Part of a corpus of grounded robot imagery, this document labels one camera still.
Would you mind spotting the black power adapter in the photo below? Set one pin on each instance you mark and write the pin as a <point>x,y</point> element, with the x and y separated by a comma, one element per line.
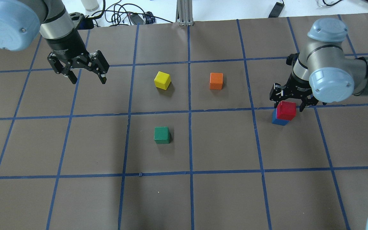
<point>277,9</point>

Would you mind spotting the blue wooden block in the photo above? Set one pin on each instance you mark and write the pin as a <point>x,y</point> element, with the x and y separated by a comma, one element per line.
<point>278,121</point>

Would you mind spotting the green wooden block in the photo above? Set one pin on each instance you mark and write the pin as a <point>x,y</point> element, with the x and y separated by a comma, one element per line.
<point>162,135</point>

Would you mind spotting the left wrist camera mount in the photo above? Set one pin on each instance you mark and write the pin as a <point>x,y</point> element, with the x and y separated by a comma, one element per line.
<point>80,21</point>

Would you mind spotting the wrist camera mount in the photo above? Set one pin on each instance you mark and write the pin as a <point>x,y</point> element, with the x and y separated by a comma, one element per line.
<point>80,21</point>
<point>292,59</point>

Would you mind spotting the orange wooden block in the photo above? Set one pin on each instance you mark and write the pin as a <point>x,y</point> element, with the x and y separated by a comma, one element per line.
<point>216,81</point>

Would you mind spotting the aluminium frame post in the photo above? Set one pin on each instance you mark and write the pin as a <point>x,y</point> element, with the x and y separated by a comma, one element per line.
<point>184,13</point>

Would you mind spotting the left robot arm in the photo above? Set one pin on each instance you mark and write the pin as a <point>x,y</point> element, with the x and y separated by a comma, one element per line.
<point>22,20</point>

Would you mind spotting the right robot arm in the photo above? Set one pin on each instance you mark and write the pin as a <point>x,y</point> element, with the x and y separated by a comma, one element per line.
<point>320,71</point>

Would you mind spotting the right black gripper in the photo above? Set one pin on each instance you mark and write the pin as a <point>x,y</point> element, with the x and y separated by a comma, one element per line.
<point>299,86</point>

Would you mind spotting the red wooden block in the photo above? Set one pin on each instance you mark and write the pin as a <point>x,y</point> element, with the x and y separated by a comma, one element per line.
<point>286,110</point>

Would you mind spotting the yellow wooden block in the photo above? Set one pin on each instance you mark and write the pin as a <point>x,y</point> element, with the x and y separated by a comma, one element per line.
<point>162,80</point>

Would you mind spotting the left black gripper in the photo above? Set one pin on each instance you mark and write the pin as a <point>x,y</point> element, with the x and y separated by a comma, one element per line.
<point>64,46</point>

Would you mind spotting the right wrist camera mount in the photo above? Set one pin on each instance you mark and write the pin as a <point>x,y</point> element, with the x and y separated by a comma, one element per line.
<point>292,59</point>

